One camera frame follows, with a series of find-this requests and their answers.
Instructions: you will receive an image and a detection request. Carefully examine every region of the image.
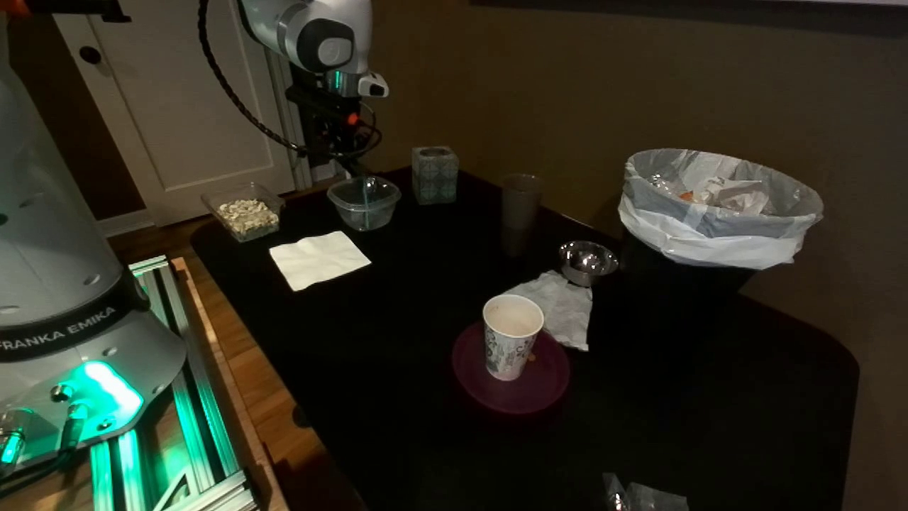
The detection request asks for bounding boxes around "patterned paper cup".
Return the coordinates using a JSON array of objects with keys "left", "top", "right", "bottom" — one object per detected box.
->
[{"left": 481, "top": 291, "right": 549, "bottom": 384}]

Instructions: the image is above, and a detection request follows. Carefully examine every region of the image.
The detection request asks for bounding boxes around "clear container of white pieces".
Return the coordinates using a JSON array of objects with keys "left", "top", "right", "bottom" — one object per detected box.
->
[{"left": 201, "top": 179, "right": 288, "bottom": 247}]

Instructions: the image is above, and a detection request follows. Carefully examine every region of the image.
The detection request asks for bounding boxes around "clear plastic bowl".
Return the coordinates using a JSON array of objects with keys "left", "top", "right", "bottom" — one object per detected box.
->
[{"left": 325, "top": 174, "right": 403, "bottom": 236}]

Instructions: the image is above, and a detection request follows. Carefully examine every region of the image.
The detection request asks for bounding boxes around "white paper napkin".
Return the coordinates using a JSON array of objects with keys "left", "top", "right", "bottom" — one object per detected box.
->
[{"left": 268, "top": 227, "right": 376, "bottom": 294}]

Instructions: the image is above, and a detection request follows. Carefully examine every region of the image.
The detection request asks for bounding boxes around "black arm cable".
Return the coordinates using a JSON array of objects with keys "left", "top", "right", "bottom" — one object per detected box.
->
[{"left": 193, "top": 0, "right": 319, "bottom": 162}]

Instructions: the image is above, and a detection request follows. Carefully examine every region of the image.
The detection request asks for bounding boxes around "grey tumbler cup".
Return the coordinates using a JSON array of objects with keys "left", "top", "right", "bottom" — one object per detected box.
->
[{"left": 501, "top": 169, "right": 545, "bottom": 262}]

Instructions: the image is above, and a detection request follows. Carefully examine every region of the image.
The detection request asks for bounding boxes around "clear glass jar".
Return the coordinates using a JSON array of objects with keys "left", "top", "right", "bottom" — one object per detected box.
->
[{"left": 408, "top": 141, "right": 464, "bottom": 208}]

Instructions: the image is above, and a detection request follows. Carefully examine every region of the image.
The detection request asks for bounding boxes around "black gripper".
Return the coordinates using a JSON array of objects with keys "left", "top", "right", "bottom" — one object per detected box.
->
[{"left": 285, "top": 81, "right": 384, "bottom": 185}]

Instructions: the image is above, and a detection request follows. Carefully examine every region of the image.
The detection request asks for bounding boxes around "aluminium mounting frame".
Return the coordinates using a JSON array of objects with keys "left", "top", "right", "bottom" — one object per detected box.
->
[{"left": 0, "top": 253, "right": 264, "bottom": 511}]

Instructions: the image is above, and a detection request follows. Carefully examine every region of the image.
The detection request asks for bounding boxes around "white panel door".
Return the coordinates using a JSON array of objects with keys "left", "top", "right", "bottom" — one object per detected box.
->
[{"left": 51, "top": 0, "right": 319, "bottom": 220}]

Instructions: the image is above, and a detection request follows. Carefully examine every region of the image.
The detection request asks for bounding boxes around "purple round plate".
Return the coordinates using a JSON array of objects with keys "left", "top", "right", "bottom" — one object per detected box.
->
[{"left": 450, "top": 321, "right": 574, "bottom": 418}]

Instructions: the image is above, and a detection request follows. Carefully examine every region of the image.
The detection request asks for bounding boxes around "trash bin with white bag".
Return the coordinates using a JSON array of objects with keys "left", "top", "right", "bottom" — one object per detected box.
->
[{"left": 617, "top": 145, "right": 827, "bottom": 273}]

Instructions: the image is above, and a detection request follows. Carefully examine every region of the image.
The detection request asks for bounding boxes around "small metal bowl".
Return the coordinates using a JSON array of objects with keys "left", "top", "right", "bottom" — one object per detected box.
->
[{"left": 553, "top": 239, "right": 624, "bottom": 290}]

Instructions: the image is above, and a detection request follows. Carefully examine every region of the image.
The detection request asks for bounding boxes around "crumpled white cloth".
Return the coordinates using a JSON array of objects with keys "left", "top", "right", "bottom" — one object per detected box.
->
[{"left": 508, "top": 270, "right": 596, "bottom": 355}]

